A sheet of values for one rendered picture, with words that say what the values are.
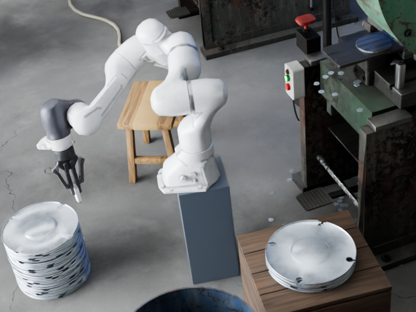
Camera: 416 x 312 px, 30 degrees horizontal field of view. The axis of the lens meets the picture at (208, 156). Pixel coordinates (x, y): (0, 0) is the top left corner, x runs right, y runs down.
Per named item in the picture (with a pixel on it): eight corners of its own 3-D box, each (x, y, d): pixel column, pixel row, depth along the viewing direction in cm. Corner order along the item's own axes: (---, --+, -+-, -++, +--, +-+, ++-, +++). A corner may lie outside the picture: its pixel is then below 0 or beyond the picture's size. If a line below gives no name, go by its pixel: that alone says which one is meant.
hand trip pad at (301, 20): (301, 41, 298) (300, 23, 293) (294, 34, 302) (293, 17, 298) (317, 36, 299) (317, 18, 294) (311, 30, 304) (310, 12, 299)
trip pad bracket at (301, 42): (307, 82, 305) (306, 38, 293) (297, 70, 312) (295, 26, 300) (321, 77, 306) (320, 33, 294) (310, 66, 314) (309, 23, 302)
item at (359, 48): (338, 98, 271) (338, 65, 262) (320, 79, 281) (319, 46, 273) (402, 79, 276) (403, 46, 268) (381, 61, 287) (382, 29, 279)
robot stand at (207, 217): (193, 285, 296) (178, 195, 269) (186, 252, 311) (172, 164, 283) (239, 275, 297) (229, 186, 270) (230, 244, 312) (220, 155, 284)
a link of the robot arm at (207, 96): (234, 147, 264) (228, 86, 249) (181, 155, 264) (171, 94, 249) (231, 129, 273) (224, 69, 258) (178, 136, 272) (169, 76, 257)
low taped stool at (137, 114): (145, 138, 376) (134, 80, 355) (193, 139, 371) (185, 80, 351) (129, 184, 349) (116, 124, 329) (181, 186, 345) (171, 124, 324)
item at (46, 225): (47, 264, 279) (47, 262, 278) (-14, 242, 291) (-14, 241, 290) (93, 213, 298) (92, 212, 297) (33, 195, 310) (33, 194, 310)
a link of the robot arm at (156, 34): (205, 60, 271) (199, 26, 282) (181, 30, 259) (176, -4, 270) (158, 83, 277) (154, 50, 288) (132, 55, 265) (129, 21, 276)
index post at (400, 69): (398, 89, 261) (399, 65, 256) (393, 85, 264) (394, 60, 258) (405, 86, 262) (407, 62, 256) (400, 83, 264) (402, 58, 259)
